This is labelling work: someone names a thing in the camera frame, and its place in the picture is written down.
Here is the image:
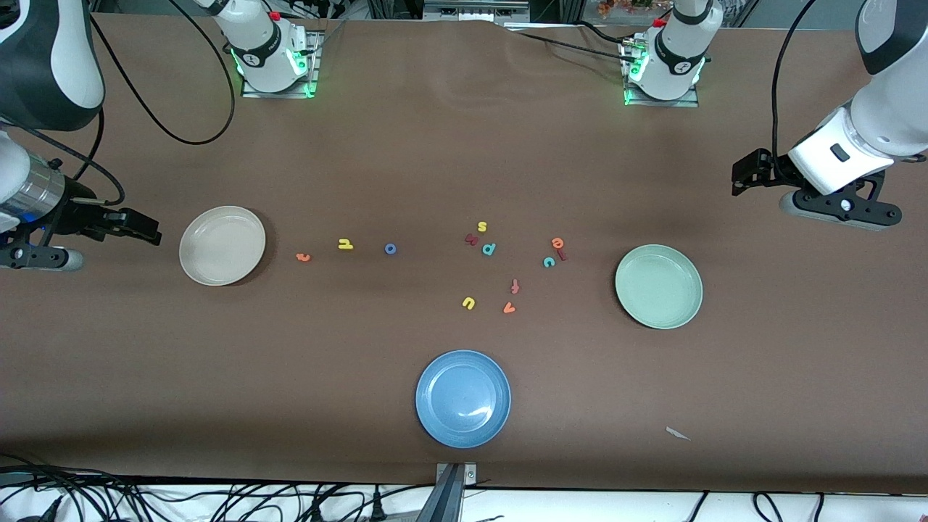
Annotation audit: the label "beige brown plate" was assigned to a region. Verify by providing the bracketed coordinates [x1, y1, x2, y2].
[179, 206, 267, 286]

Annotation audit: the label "pale green plate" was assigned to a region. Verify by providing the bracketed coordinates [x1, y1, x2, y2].
[615, 244, 704, 331]

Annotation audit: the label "orange artificial flowers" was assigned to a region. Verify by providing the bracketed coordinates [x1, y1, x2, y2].
[598, 0, 671, 17]

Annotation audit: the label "grey power strip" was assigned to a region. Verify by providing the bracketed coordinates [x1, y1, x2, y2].
[423, 0, 530, 22]

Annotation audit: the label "blue plate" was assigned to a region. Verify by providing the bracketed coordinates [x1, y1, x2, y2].
[415, 350, 512, 449]

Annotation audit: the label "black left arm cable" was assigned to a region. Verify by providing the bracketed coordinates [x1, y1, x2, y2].
[771, 0, 820, 160]

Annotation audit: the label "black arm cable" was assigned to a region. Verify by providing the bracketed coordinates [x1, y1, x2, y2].
[0, 0, 237, 207]
[771, 0, 820, 160]

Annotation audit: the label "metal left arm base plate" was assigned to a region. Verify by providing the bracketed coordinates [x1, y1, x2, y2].
[622, 40, 700, 108]

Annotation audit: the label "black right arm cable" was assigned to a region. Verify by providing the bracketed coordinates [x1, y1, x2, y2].
[0, 0, 237, 207]

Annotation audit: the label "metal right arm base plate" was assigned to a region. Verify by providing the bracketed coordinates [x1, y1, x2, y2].
[241, 29, 320, 99]

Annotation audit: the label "short black base cable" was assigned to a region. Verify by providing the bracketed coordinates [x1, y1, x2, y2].
[571, 20, 631, 48]

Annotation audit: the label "long black base cable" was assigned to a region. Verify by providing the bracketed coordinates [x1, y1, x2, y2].
[507, 28, 639, 65]

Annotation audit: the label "black looped floor cable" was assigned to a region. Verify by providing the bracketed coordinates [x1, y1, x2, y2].
[0, 453, 149, 522]

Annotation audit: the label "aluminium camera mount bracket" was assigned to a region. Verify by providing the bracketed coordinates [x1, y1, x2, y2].
[417, 462, 479, 522]

